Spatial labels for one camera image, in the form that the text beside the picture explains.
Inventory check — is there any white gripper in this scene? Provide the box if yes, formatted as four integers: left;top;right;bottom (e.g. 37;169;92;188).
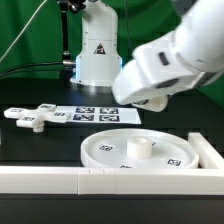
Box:
112;32;206;105

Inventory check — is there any white round table top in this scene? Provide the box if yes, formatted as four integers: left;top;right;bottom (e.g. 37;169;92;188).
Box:
80;128;199;169

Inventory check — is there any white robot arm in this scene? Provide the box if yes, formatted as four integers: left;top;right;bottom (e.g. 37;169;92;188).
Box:
71;0;224;112

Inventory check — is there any white marker sheet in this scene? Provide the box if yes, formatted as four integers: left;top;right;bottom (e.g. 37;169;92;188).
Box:
55;106;141;124

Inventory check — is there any white cross-shaped table base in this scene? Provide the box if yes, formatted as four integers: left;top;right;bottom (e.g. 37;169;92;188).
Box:
4;104;71;133

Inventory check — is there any black camera stand pole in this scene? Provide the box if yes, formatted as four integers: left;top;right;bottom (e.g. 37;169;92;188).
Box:
57;0;86;84

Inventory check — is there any black cable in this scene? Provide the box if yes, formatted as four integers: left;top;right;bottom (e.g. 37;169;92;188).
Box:
0;61;76;80

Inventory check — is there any white L-shaped fence wall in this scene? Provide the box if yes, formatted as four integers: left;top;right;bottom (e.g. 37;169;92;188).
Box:
0;133;224;195

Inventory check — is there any white cable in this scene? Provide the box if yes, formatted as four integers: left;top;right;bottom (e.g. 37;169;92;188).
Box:
0;0;48;64

